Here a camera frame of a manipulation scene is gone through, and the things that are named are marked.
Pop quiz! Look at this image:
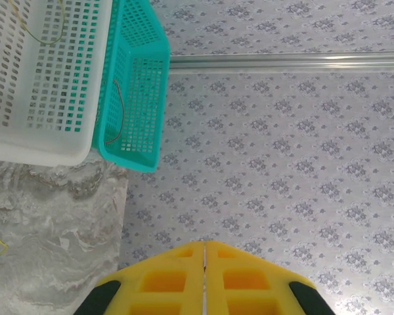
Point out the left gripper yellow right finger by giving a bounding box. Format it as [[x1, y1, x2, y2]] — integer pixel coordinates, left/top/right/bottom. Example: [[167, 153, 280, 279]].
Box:
[[204, 241, 334, 315]]

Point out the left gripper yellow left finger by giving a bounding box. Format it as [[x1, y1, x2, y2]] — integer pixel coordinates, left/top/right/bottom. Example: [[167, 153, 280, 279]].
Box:
[[74, 241, 205, 315]]

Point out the rubber band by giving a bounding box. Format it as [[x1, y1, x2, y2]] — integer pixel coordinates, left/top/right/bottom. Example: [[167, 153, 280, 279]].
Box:
[[104, 78, 125, 145], [22, 0, 66, 46]]

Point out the teal plastic basket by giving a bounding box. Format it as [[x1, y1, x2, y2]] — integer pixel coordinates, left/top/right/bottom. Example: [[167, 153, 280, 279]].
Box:
[[91, 0, 171, 174]]

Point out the white plastic basket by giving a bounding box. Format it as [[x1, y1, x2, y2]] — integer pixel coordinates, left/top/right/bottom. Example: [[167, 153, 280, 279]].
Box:
[[0, 0, 114, 167]]

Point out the aluminium frame post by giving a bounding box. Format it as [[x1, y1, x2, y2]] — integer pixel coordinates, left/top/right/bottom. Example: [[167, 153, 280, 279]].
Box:
[[169, 51, 394, 75]]

